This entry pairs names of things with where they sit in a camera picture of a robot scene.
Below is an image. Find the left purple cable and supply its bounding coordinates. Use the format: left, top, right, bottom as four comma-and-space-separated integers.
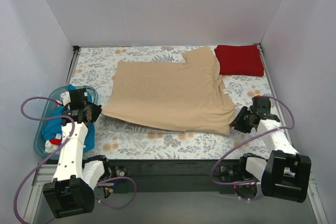
13, 97, 137, 224

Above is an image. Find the teal plastic basket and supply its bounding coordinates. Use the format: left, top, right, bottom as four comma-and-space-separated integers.
33, 85, 99, 161

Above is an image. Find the floral table cloth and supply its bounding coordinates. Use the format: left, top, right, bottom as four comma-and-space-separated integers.
70, 46, 269, 159

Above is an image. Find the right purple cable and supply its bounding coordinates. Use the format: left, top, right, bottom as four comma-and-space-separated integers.
211, 94, 295, 201

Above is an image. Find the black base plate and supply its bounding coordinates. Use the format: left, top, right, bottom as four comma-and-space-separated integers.
81, 158, 271, 195

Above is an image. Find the blue t shirt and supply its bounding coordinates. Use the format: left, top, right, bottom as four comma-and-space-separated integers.
39, 84, 98, 152

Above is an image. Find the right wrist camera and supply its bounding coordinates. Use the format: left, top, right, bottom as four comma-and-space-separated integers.
250, 96, 271, 114

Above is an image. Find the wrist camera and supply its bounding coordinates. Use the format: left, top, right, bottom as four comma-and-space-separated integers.
250, 96, 271, 114
69, 88, 89, 104

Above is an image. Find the purple cable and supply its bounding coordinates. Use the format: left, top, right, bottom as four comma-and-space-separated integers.
13, 97, 137, 224
211, 94, 295, 201

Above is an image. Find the beige t shirt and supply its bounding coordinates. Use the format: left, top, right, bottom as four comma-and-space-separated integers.
102, 46, 236, 135

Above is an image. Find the aluminium frame rail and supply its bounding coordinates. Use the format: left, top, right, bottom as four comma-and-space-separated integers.
34, 159, 315, 191

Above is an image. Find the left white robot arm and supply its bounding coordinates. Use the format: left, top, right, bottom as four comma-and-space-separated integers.
43, 102, 112, 218

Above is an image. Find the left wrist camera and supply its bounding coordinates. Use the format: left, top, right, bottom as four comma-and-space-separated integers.
69, 88, 89, 104

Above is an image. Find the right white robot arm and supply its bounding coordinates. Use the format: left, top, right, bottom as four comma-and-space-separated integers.
230, 106, 311, 202

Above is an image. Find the folded red t shirt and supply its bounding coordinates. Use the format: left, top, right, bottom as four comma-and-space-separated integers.
214, 45, 264, 77

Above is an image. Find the white and red garment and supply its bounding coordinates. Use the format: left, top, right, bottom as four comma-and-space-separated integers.
45, 133, 62, 154

